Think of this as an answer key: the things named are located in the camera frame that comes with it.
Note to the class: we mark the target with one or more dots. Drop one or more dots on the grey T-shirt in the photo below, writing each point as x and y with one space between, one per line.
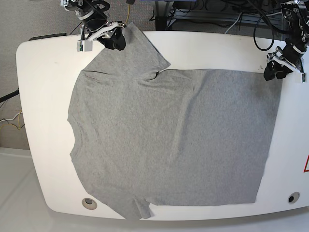
148 134

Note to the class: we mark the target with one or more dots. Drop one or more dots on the table grommet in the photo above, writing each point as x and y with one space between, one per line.
89 204
294 197

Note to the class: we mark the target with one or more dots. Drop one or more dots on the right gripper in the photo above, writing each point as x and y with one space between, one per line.
118 41

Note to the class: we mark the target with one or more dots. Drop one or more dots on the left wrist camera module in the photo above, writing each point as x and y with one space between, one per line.
84 45

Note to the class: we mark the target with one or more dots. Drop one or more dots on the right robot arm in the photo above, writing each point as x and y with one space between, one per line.
95 25

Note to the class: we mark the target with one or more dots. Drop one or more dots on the right table grommet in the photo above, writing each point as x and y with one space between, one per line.
294 197

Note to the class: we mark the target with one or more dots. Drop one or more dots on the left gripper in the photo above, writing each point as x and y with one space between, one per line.
289 59

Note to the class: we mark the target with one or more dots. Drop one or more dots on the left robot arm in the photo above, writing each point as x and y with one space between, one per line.
296 14

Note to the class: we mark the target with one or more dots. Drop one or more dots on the red triangle sticker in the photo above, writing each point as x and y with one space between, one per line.
306 168

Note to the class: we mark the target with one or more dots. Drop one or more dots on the black table leg base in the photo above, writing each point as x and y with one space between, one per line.
161 23

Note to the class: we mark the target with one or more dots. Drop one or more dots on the left table grommet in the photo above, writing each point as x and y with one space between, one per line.
89 204

